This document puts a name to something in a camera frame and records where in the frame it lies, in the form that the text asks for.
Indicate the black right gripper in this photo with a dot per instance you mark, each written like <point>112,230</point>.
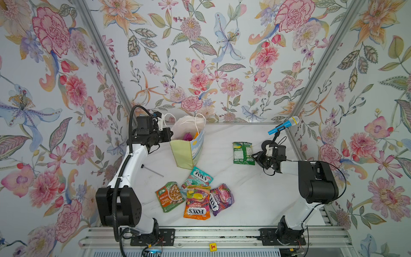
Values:
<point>259,158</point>

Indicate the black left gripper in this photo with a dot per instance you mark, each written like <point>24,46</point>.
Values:
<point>166,137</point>

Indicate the landscape print paper bag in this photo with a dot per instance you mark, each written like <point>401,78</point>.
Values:
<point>187,153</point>

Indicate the purple grape snack packet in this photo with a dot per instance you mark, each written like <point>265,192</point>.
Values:
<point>187,137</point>

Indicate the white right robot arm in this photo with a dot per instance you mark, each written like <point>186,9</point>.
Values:
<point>317,187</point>

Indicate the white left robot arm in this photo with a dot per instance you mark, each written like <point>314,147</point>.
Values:
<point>117,203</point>

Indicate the purple Fox's candy packet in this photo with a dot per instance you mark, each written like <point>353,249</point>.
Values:
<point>220,199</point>

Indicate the blue toy microphone on stand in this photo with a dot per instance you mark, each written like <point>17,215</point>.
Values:
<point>282,125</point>

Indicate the teal Fox's candy packet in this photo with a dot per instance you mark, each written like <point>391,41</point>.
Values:
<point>197,177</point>

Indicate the green orange snack packet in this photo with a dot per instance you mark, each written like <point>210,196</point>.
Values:
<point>169,196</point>

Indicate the orange Fox's fruits packet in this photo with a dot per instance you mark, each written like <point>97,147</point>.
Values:
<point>197,202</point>

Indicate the yellow tag with letter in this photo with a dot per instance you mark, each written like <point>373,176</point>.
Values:
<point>213,247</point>

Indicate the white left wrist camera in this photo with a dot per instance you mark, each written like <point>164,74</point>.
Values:
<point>160,120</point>

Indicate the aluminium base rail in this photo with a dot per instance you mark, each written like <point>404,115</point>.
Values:
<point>251,237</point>

